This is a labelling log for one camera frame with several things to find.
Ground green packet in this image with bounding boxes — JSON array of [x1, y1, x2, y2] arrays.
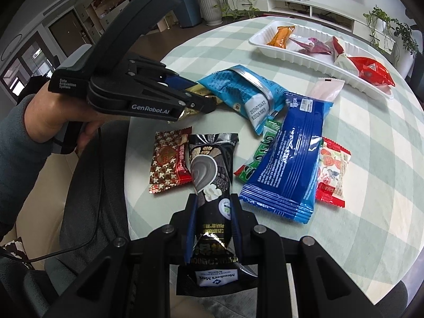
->
[[233, 119, 282, 183]]

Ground grey office chair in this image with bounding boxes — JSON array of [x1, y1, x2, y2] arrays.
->
[[43, 119, 140, 318]]

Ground pink cartoon packet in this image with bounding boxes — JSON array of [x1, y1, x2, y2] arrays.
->
[[288, 36, 333, 55]]

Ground red strawberry-print packet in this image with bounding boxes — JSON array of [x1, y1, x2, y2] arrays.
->
[[315, 137, 352, 209]]

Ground plant in ribbed white pot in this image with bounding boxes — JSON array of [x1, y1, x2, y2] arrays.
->
[[197, 0, 223, 25]]

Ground white plastic tray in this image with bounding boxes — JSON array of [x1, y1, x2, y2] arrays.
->
[[248, 20, 395, 100]]

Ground leafy tree in blue pot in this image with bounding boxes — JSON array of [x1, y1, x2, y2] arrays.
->
[[167, 0, 201, 29]]

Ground black packet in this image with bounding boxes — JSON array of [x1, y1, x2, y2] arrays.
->
[[175, 133, 260, 297]]

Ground white TV cabinet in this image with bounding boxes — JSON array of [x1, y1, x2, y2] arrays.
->
[[262, 0, 398, 50]]

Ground white and red packet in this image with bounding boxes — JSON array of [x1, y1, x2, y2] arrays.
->
[[329, 36, 360, 75]]

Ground person's left forearm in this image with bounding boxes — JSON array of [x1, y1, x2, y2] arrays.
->
[[0, 93, 67, 242]]

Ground red triangle-print packet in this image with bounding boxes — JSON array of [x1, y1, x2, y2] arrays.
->
[[349, 56, 396, 87]]

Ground orange packet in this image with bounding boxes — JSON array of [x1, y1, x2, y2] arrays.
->
[[268, 26, 296, 50]]

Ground light blue packet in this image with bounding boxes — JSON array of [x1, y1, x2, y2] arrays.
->
[[198, 64, 287, 136]]

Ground brown door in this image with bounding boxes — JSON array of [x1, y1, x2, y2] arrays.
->
[[49, 10, 91, 60]]

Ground person's left hand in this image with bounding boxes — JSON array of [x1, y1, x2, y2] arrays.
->
[[43, 91, 130, 148]]

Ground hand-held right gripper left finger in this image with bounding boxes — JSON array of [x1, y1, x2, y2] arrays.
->
[[43, 194, 199, 318]]

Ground gold foil packet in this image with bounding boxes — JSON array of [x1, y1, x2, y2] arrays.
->
[[167, 84, 226, 124]]

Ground pale pink packet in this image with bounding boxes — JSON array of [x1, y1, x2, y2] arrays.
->
[[306, 77, 345, 101]]

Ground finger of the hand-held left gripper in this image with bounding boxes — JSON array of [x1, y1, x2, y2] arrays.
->
[[177, 89, 217, 120], [164, 74, 199, 92]]

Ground bushy plant in tall white pot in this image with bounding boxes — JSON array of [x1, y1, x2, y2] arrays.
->
[[391, 18, 419, 77]]

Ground dark blue packet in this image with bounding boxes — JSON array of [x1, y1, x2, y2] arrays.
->
[[238, 91, 333, 223]]

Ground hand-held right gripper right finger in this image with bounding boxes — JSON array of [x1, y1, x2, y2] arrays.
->
[[230, 194, 381, 318]]

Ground brown star-pattern packet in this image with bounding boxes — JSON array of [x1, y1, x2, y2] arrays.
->
[[148, 126, 193, 194]]

